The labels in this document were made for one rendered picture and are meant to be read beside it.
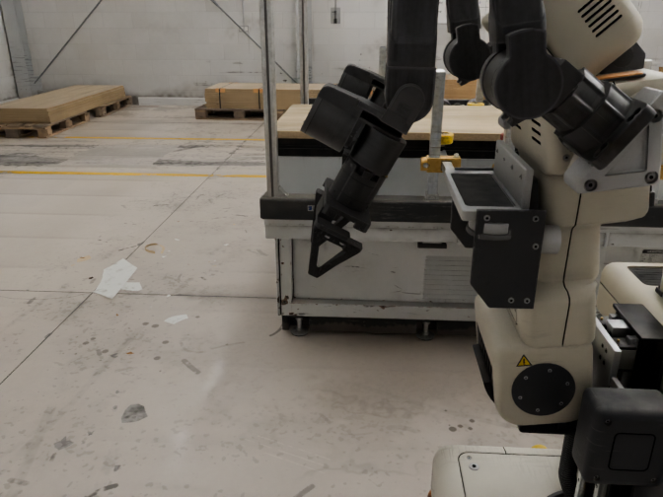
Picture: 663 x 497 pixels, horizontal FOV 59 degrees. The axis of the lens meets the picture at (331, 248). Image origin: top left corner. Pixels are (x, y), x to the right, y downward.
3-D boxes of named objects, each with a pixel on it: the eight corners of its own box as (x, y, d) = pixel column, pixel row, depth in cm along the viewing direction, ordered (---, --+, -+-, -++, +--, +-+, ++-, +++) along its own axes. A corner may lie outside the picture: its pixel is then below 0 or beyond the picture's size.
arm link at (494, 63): (595, 85, 67) (579, 80, 72) (529, 28, 66) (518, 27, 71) (538, 148, 70) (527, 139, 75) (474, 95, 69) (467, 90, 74)
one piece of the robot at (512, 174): (519, 247, 116) (533, 136, 108) (561, 312, 90) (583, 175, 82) (437, 245, 117) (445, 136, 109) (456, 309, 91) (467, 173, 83)
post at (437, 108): (436, 209, 209) (446, 69, 192) (426, 209, 210) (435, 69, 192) (435, 206, 213) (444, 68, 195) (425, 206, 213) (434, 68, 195)
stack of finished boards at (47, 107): (125, 97, 902) (124, 85, 895) (50, 123, 677) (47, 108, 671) (76, 96, 904) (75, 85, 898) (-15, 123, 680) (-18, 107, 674)
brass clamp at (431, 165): (460, 174, 203) (462, 159, 201) (420, 173, 203) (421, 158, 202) (458, 169, 208) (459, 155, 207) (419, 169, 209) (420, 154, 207)
